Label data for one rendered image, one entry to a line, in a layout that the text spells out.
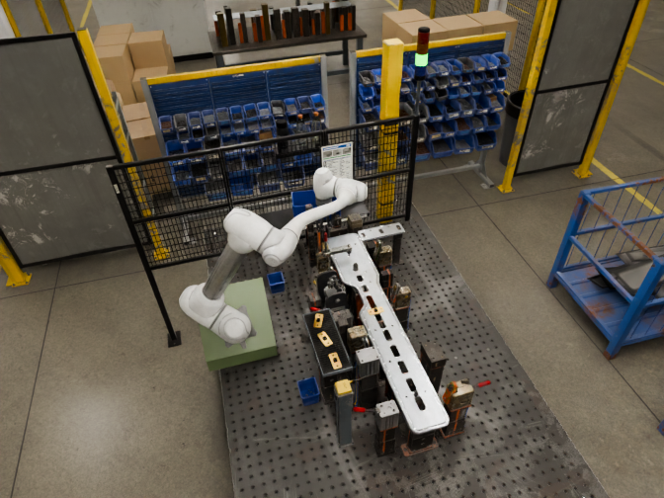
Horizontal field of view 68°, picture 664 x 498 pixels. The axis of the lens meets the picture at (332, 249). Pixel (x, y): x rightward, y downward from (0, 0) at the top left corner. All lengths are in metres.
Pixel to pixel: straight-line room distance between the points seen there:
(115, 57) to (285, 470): 4.97
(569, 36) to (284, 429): 3.93
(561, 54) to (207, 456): 4.25
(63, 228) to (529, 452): 3.80
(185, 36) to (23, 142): 5.02
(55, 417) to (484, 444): 2.77
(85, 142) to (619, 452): 4.20
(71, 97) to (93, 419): 2.22
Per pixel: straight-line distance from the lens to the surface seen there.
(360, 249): 3.04
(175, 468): 3.48
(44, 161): 4.36
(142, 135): 5.18
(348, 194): 2.50
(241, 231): 2.16
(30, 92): 4.11
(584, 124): 5.65
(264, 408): 2.73
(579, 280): 4.40
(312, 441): 2.61
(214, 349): 2.83
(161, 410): 3.72
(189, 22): 8.84
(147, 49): 6.70
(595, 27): 5.14
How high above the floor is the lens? 3.01
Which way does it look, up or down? 41 degrees down
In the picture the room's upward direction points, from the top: 2 degrees counter-clockwise
